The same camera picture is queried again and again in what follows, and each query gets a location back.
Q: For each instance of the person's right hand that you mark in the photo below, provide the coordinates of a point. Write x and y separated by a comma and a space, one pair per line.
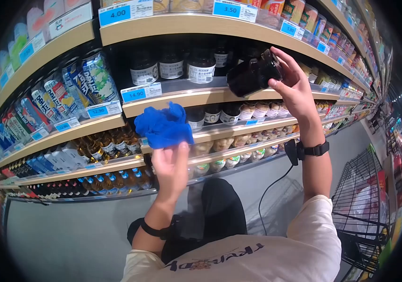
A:
298, 100

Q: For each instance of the person's left hand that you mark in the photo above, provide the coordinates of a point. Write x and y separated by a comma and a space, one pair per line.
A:
171, 176

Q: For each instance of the person's right thumb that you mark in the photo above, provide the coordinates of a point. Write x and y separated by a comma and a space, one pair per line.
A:
276, 85

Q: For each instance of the person's right fingers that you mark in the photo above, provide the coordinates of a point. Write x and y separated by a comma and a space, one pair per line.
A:
287, 61

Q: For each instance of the person's left fingers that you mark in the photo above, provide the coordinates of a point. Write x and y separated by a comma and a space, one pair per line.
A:
160, 154

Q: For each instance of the person's left thumb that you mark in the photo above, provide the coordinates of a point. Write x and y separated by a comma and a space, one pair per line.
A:
184, 155

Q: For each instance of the dark glass jar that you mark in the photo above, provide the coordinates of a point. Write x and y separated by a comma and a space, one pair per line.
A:
252, 75

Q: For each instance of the blue cloth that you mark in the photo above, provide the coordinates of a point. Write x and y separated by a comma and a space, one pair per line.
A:
165, 127

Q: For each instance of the person's legs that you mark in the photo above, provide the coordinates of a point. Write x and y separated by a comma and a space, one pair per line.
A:
222, 208

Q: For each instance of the black wrist band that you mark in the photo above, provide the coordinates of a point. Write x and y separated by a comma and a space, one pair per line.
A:
153, 231
313, 150

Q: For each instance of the full shop shelf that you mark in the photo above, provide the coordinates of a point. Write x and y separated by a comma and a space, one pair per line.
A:
400, 169
204, 24

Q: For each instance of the person's body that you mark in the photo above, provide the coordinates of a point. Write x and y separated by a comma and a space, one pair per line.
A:
257, 253

